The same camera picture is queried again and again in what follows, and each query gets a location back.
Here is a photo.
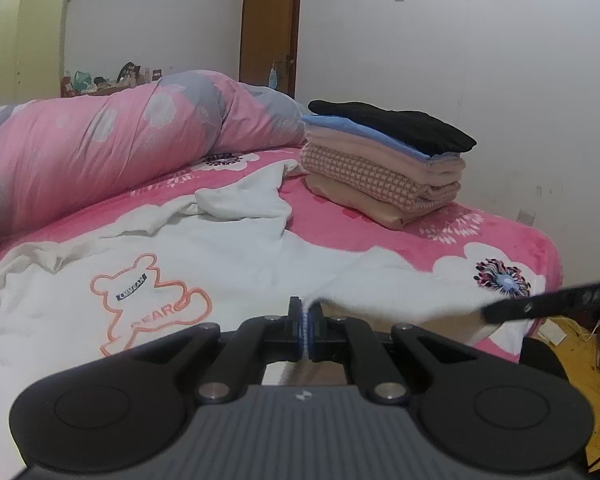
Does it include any pale pink folded garment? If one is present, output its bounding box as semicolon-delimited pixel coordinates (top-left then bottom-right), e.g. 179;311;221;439
305;125;467;188

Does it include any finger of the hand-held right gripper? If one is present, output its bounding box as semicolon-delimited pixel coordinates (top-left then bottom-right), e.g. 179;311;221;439
480;279;600;325

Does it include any beige folded garment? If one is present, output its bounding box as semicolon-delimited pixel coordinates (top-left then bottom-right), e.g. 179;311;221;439
305;174;453;232

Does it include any black folded garment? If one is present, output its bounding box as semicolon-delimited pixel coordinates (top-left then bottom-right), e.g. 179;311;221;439
307;100;477;156

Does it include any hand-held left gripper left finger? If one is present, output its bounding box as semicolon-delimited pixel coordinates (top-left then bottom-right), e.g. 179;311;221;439
105;296;306;406

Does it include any brown wooden door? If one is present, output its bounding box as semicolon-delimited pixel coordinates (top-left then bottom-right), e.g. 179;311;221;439
240;0;302;101

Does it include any white bear-print sweatshirt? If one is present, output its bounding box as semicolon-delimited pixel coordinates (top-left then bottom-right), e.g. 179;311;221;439
0;162;536;401

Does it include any blue folded garment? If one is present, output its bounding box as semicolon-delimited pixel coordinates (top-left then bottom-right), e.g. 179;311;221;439
301;114;463;166

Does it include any person's black-trousered leg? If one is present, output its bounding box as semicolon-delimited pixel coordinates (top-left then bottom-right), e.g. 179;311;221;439
520;337;581;391

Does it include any pale yellow wardrobe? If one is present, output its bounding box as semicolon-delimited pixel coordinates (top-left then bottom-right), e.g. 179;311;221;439
0;0;72;108

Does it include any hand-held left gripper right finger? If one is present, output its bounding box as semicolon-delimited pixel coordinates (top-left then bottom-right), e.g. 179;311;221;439
307;302;481;406

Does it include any pink blue floral quilt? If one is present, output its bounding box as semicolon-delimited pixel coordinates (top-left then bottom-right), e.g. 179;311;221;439
0;70;313;251

